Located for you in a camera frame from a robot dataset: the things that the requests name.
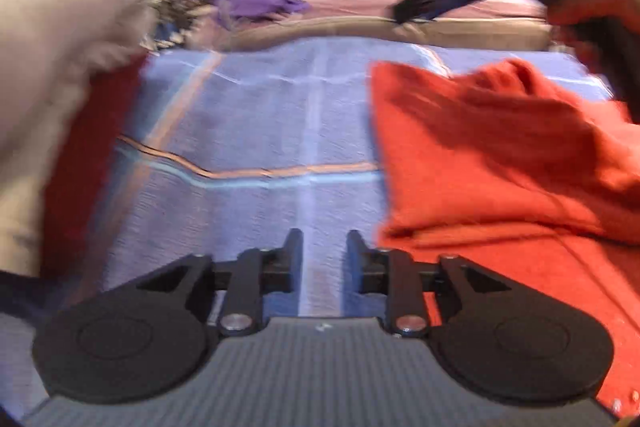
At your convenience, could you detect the beige folded garment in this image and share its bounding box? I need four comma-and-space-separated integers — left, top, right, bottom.
1, 0, 155, 277

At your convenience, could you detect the orange knitted sweater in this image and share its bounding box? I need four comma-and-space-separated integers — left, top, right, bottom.
370, 58, 639, 416

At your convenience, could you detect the purple blanket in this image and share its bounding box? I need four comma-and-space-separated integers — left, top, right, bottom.
214, 0, 310, 29

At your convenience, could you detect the dark red folded garment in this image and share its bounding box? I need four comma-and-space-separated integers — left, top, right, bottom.
40, 53, 149, 279

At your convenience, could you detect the blue plaid bed sheet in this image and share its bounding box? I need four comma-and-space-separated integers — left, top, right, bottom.
1, 38, 613, 426

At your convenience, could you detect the mauve covered bed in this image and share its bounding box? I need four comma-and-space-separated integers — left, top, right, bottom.
186, 0, 552, 52

